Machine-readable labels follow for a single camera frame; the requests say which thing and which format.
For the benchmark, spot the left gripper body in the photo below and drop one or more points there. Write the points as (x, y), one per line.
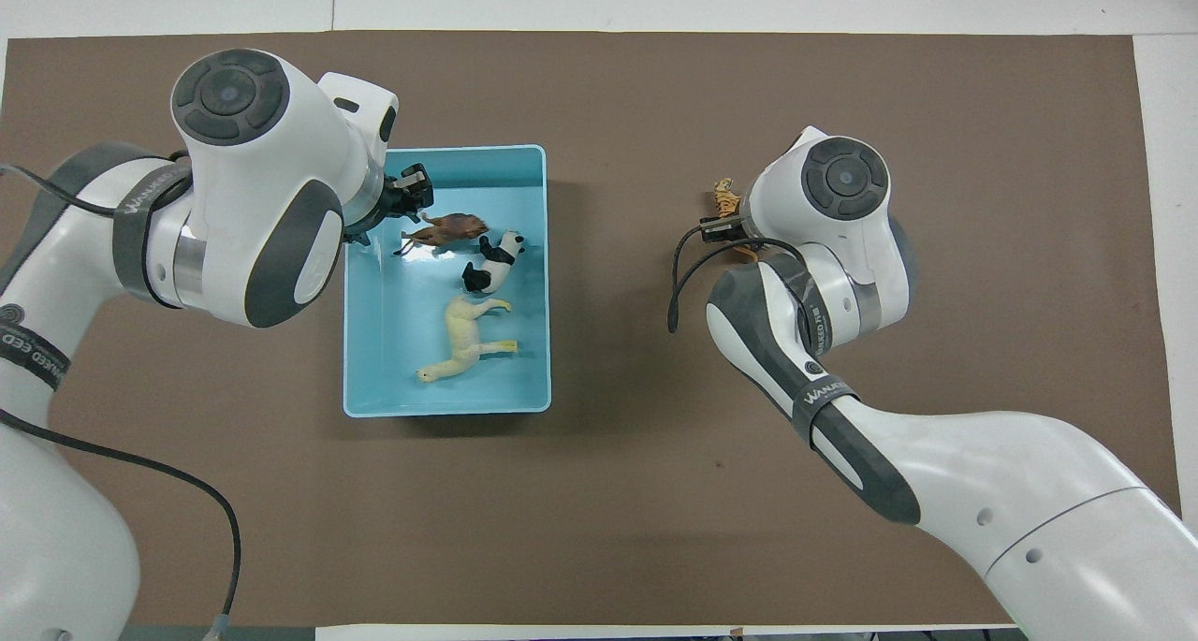
(370, 117)

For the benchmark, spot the cream horse toy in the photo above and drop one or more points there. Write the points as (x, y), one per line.
(460, 332)

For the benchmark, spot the black white panda toy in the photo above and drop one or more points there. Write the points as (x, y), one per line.
(496, 262)

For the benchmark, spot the orange striped tiger toy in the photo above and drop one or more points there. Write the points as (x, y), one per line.
(724, 196)

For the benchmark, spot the light blue storage box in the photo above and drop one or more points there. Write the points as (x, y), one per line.
(402, 360)

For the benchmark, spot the brown table mat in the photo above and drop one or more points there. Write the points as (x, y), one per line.
(655, 510)

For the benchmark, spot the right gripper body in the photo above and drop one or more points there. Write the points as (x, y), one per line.
(769, 196)

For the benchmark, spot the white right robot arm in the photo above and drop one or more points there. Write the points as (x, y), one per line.
(983, 491)

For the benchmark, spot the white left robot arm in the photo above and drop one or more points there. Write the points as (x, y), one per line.
(253, 154)

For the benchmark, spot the brown lion toy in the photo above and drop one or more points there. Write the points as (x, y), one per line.
(454, 229)

